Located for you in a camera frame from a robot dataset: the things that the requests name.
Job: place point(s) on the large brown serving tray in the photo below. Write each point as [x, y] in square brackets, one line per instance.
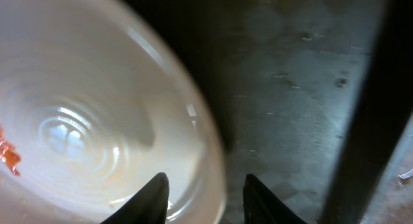
[313, 97]

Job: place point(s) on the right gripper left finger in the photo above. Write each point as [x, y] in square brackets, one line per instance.
[145, 204]

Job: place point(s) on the white plate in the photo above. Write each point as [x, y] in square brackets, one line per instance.
[100, 109]

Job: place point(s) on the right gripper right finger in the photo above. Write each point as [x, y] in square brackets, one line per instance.
[262, 206]

